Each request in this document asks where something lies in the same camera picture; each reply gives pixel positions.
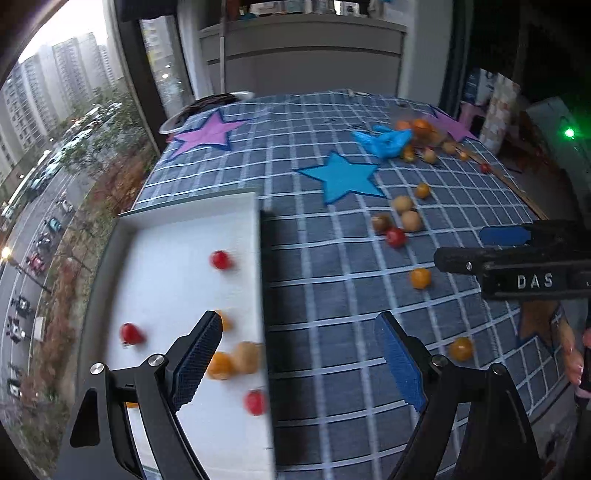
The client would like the person's right hand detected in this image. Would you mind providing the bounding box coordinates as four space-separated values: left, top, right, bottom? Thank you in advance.
558 318 591 393

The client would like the white basin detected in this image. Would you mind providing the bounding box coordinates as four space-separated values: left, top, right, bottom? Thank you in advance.
158 90 256 136

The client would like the white appliance with green light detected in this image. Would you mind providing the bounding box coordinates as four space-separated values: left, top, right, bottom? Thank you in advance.
526 95 591 171

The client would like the long wooden stick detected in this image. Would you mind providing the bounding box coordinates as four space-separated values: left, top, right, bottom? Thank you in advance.
455 143 548 220

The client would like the patterned paper roll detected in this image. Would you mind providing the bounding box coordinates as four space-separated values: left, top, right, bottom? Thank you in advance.
480 76 520 151

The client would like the white bag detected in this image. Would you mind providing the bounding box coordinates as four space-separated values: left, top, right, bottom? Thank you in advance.
478 69 497 104

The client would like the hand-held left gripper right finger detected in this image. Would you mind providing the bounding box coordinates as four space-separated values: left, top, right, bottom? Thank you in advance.
375 311 542 480

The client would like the white cabinet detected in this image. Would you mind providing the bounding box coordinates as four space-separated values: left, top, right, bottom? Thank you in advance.
198 18 409 97

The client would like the pink plastic stool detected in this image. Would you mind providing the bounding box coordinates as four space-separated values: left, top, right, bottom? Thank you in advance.
459 102 488 127

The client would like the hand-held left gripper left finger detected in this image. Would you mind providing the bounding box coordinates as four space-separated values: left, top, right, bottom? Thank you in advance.
54 310 223 480

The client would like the blue checked star blanket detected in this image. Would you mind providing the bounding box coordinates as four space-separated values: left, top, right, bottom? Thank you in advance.
131 90 573 480

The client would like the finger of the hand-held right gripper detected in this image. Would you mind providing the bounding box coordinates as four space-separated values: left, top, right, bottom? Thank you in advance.
434 247 532 276
479 219 591 259

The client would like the clear glass bowl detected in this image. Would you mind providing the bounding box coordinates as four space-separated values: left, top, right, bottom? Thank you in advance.
394 115 446 146

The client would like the white foam tray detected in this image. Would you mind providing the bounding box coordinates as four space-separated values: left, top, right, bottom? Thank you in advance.
85 191 278 480

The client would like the metal pole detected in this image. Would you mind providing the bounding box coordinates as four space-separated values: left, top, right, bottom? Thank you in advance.
219 0 228 93

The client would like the window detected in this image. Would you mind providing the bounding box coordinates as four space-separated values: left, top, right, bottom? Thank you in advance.
0 0 192 467

